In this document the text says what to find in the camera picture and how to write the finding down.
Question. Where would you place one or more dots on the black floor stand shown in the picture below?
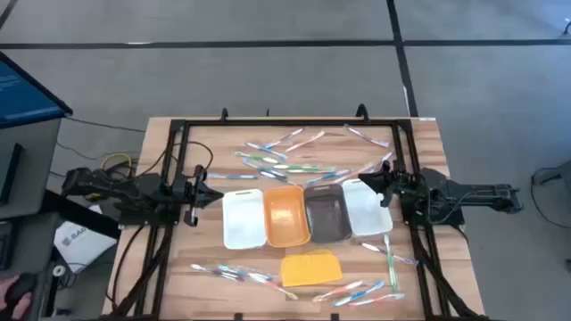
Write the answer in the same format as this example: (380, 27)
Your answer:
(542, 178)

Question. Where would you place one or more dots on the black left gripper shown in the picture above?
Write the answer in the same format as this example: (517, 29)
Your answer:
(192, 191)

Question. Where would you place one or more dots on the white tape roll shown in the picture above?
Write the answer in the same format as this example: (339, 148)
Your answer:
(55, 270)

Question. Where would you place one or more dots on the black computer mouse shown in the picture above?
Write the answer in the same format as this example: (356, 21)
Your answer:
(22, 285)

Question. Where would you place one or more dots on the grey translucent plastic bin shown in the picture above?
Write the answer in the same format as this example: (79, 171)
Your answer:
(328, 216)

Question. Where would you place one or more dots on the white plastic bin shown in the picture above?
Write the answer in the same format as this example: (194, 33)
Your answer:
(366, 209)
(244, 220)

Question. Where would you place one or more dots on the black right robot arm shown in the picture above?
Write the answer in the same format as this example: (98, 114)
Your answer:
(473, 192)

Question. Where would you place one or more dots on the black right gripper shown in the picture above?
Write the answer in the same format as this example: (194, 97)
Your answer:
(388, 185)

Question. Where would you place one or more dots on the person's hand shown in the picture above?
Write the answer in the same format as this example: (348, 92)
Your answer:
(22, 310)

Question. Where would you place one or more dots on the yellow folded cloth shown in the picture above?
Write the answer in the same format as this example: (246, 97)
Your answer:
(311, 269)

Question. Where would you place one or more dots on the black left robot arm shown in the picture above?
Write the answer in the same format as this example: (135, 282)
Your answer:
(134, 189)

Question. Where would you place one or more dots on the grey desk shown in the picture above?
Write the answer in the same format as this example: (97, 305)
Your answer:
(38, 178)

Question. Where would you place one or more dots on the blue-screen monitor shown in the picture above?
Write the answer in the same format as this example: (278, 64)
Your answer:
(22, 96)

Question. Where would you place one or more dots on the orange plastic bin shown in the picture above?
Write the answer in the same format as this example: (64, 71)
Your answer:
(286, 218)

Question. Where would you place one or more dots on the green toothbrush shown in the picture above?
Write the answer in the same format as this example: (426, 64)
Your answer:
(391, 263)
(312, 170)
(256, 157)
(296, 167)

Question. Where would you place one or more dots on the orange toothbrush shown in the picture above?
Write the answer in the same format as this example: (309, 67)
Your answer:
(274, 286)
(337, 290)

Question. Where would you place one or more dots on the white printed paper sheet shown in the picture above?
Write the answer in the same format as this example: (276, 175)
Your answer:
(82, 245)

